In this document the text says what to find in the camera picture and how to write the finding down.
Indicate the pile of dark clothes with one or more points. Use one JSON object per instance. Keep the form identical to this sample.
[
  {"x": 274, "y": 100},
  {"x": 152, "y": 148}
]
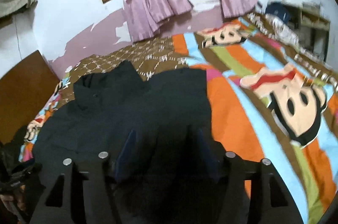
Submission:
[{"x": 20, "y": 185}]

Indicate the blue bag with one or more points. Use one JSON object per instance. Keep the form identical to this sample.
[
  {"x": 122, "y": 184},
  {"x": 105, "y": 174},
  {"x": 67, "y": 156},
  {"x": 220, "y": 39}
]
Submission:
[{"x": 279, "y": 10}]

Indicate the black shirt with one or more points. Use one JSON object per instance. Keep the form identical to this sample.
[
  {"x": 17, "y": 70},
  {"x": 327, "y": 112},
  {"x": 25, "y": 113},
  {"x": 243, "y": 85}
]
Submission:
[{"x": 165, "y": 181}]

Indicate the wooden shelf desk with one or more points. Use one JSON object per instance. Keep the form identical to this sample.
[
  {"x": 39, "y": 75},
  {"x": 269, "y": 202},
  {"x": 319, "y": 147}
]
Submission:
[{"x": 311, "y": 27}]

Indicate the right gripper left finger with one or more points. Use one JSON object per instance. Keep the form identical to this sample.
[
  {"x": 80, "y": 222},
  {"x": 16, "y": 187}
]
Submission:
[{"x": 79, "y": 188}]

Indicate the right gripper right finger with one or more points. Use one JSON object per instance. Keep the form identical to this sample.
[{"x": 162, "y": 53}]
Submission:
[{"x": 243, "y": 191}]

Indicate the wooden headboard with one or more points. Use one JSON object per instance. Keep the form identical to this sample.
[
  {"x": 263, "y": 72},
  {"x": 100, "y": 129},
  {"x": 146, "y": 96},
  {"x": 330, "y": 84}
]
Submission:
[{"x": 25, "y": 89}]

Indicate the colourful cartoon bedspread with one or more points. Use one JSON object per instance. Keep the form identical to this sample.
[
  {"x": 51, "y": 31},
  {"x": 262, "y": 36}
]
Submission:
[{"x": 268, "y": 98}]

